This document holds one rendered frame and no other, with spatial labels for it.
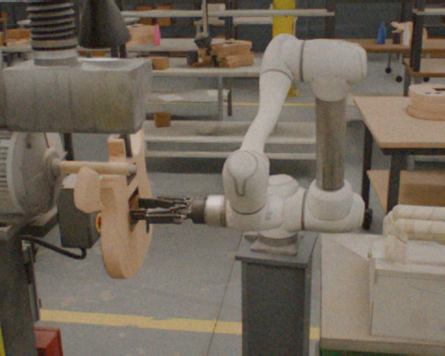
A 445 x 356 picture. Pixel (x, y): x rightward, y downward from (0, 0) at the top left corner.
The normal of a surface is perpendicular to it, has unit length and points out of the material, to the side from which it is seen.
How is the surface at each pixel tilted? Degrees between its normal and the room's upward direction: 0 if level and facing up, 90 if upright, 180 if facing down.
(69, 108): 90
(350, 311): 0
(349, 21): 90
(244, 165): 46
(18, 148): 53
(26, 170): 83
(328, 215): 105
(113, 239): 78
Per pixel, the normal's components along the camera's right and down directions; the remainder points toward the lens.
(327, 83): -0.22, 0.67
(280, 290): -0.27, 0.32
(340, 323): -0.02, -0.95
